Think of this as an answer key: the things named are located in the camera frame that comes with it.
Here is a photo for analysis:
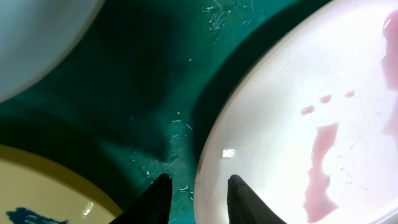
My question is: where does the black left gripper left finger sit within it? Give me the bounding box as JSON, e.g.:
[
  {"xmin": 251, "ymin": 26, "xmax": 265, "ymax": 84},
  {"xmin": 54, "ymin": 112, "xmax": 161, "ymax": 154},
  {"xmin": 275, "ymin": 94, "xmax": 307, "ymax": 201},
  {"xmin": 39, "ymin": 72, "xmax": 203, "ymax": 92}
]
[{"xmin": 109, "ymin": 173, "xmax": 172, "ymax": 224}]

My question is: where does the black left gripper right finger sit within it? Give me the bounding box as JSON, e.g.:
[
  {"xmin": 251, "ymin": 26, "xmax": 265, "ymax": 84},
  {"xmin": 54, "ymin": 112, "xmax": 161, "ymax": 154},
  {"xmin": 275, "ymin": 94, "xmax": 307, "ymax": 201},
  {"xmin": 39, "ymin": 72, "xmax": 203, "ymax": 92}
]
[{"xmin": 227, "ymin": 174, "xmax": 285, "ymax": 224}]

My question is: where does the white pink plate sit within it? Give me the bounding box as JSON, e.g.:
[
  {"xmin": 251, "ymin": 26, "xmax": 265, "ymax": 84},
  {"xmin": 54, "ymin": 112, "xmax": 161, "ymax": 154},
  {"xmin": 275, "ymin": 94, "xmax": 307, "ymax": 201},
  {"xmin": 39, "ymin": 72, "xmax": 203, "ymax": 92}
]
[{"xmin": 193, "ymin": 0, "xmax": 397, "ymax": 223}]

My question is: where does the teal plastic tray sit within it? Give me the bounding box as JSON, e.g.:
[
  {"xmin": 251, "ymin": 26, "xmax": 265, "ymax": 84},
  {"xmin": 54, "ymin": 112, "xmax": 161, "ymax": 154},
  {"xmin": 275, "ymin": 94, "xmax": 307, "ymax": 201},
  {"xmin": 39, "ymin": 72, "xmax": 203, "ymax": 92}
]
[{"xmin": 1, "ymin": 0, "xmax": 324, "ymax": 223}]

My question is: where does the yellow plate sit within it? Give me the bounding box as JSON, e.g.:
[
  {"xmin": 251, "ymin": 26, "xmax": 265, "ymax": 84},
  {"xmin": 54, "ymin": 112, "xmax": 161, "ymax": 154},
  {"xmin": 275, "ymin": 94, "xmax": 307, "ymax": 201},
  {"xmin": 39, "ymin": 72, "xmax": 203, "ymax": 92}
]
[{"xmin": 1, "ymin": 145, "xmax": 123, "ymax": 223}]

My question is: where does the light blue plate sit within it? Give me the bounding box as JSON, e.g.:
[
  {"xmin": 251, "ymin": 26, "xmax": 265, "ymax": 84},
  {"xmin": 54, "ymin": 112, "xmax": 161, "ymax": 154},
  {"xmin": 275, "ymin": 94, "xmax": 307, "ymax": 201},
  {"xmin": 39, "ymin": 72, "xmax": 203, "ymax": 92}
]
[{"xmin": 1, "ymin": 0, "xmax": 104, "ymax": 101}]

